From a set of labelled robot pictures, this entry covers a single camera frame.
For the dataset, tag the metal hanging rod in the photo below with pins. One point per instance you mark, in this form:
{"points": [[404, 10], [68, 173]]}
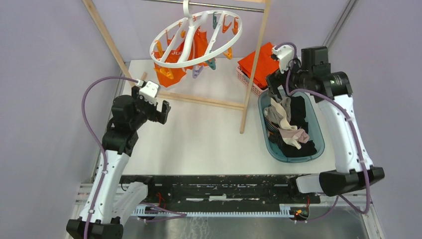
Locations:
{"points": [[249, 9]]}

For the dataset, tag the pink garment in basin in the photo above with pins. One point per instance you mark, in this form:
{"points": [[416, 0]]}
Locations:
{"points": [[294, 137]]}

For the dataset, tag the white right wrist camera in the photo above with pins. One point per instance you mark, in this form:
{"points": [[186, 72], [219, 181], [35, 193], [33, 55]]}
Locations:
{"points": [[283, 53]]}

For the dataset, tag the purple clothespin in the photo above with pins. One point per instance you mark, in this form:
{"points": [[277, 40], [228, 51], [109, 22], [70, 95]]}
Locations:
{"points": [[196, 70]]}

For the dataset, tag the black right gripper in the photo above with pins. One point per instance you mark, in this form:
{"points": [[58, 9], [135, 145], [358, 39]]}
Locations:
{"points": [[273, 80]]}

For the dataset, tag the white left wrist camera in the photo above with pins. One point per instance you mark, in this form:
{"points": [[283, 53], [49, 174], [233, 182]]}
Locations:
{"points": [[148, 90]]}

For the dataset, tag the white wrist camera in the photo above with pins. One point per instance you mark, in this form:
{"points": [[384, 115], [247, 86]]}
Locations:
{"points": [[148, 90], [283, 53]]}

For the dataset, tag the beige grey underwear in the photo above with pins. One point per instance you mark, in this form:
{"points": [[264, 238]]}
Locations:
{"points": [[275, 113]]}

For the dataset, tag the dark clothes in basin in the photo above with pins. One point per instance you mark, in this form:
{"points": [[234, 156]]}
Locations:
{"points": [[308, 149]]}

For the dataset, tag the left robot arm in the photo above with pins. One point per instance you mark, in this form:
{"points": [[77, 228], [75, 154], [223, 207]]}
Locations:
{"points": [[103, 217]]}

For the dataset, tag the black underwear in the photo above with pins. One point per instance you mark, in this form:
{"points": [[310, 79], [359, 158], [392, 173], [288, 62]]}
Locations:
{"points": [[298, 113]]}

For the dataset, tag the yellow clothespin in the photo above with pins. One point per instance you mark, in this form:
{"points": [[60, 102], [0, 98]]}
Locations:
{"points": [[228, 53], [165, 72]]}

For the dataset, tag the wooden rack frame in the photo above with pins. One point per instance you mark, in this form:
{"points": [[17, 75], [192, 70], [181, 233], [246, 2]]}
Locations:
{"points": [[194, 39]]}

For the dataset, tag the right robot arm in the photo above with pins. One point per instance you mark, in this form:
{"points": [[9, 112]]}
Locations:
{"points": [[332, 92]]}

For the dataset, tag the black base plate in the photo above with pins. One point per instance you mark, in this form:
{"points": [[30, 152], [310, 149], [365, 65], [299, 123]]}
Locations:
{"points": [[221, 193]]}

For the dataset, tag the orange cloth in basket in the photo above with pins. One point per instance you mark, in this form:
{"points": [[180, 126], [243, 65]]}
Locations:
{"points": [[265, 65]]}

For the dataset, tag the pink laundry basket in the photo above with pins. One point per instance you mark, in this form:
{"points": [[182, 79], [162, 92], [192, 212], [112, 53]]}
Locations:
{"points": [[243, 77]]}

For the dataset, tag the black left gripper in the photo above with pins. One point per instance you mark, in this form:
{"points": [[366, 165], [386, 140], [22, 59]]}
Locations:
{"points": [[164, 109]]}

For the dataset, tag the teal plastic basin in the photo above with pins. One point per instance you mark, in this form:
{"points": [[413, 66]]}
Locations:
{"points": [[314, 130]]}

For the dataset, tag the teal clothespin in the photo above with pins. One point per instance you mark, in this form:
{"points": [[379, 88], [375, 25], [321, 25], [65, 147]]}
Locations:
{"points": [[211, 63]]}

